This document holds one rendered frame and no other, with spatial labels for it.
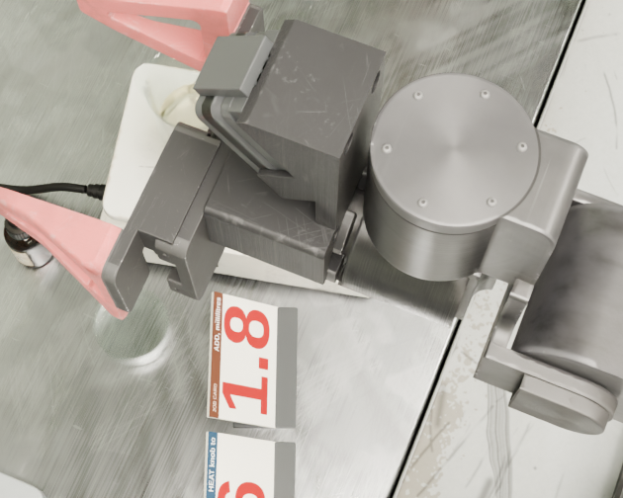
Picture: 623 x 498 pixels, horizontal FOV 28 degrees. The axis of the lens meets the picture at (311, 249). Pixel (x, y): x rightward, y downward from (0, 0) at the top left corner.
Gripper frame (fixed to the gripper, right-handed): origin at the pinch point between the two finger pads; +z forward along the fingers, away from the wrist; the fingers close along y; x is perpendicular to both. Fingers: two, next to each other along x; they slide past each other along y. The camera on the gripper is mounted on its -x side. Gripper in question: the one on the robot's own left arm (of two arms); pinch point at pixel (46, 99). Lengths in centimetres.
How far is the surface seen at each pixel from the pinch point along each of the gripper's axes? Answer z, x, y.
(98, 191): 8.1, 36.6, -8.0
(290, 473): -12.7, 40.0, 5.2
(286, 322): -8.1, 39.9, -4.9
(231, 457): -8.7, 37.5, 6.1
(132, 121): 6.5, 31.3, -12.1
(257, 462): -10.3, 39.0, 5.5
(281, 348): -8.5, 39.9, -3.0
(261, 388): -8.5, 39.0, 0.5
